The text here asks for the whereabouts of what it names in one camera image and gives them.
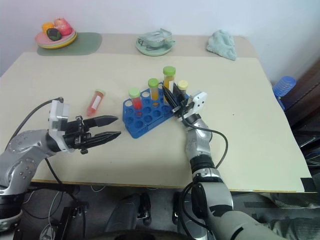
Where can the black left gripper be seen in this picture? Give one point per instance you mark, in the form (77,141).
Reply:
(75,136)

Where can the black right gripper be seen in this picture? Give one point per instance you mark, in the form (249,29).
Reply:
(183,108)

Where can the tall yellow tube green cap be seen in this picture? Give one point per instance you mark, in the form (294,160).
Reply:
(168,75)

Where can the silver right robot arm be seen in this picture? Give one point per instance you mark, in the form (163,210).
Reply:
(200,150)

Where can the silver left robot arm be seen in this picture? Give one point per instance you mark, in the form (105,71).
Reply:
(22,152)

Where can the blue test tube rack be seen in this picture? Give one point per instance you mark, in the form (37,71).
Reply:
(140,122)

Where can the tube with yellow cap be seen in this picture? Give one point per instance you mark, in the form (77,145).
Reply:
(183,85)

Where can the short orange tube green cap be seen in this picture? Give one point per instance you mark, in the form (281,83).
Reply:
(153,91)

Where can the red tube with green cap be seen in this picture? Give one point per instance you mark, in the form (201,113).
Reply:
(136,101)

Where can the pale green plate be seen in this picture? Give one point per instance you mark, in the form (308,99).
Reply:
(155,52)

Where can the teal towel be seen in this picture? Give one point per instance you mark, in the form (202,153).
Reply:
(222,45)

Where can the dark rounded shape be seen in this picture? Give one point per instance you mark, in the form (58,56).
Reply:
(122,212)

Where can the cream table cover sheet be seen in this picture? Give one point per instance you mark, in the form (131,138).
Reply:
(250,140)

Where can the green placemat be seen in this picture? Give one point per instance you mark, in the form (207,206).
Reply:
(87,43)

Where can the yellow plate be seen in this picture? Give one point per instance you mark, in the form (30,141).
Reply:
(67,43)

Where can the black floor stand base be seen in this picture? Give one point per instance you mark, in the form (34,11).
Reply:
(60,222)

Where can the dark green toy avocado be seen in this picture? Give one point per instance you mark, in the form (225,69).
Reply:
(53,34)

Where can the pink plate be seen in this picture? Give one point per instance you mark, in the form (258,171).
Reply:
(41,38)

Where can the blue ribbed bottle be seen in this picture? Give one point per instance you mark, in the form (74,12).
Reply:
(285,86)

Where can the pink toy peach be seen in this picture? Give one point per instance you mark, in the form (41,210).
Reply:
(63,26)

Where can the orange toy fruit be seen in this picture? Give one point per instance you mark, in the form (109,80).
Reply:
(47,26)

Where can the dark wooden furniture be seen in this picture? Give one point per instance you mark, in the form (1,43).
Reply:
(307,95)

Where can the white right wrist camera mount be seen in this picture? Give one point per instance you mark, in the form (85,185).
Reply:
(198,101)

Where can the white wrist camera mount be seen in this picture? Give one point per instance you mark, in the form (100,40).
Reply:
(198,101)
(58,112)

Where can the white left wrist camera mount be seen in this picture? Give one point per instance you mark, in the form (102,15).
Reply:
(58,112)

